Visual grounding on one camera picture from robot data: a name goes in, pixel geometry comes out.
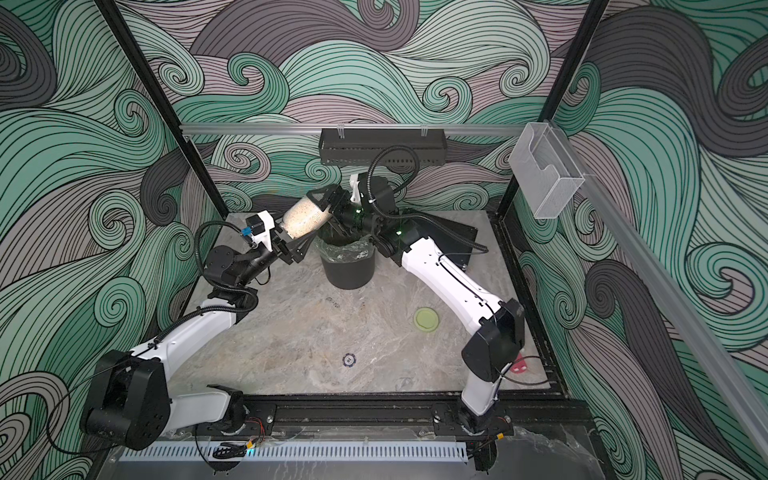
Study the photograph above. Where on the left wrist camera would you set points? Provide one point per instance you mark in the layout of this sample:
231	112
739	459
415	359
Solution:
258	230

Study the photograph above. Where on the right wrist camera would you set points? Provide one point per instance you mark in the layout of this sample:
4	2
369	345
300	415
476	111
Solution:
357	181

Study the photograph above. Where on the black wall shelf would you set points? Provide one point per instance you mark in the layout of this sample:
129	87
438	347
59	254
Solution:
361	147

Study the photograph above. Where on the aluminium right wall rail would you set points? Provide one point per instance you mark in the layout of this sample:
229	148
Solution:
705	245

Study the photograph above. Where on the clear mesh wall holder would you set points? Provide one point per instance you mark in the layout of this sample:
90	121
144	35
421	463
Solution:
545	165

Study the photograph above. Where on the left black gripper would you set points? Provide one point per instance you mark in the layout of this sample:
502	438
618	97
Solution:
286	254

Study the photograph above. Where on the clear green bin liner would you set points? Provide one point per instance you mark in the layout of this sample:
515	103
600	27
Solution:
344	252

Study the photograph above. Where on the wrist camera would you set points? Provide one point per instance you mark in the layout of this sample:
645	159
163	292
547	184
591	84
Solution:
357	181
258	230

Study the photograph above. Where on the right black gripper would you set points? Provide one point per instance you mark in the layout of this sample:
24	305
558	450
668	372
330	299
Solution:
341	214

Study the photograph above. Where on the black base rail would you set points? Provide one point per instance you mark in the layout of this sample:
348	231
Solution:
439	412

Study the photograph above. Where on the black trash bin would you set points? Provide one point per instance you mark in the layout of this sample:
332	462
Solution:
350	277

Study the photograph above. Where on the white slotted cable duct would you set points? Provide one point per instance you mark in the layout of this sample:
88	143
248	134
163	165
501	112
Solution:
306	451

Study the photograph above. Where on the pink white small object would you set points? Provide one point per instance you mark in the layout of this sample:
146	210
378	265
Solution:
519	366

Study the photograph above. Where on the black flat tray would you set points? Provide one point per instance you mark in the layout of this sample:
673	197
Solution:
450	240

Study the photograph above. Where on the light green jar lid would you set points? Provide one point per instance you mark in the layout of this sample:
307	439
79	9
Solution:
426	320

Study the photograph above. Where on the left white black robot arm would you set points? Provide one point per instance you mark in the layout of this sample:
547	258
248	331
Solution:
128	401

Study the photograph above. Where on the aluminium wall rail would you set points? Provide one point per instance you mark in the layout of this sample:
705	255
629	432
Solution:
274	128
705	245

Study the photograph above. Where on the aluminium back wall rail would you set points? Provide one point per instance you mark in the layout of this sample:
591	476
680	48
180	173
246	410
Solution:
274	128

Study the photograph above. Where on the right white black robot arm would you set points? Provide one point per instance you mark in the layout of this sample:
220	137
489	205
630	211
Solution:
496	327

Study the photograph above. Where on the clear oatmeal jar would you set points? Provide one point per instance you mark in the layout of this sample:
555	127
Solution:
306	216

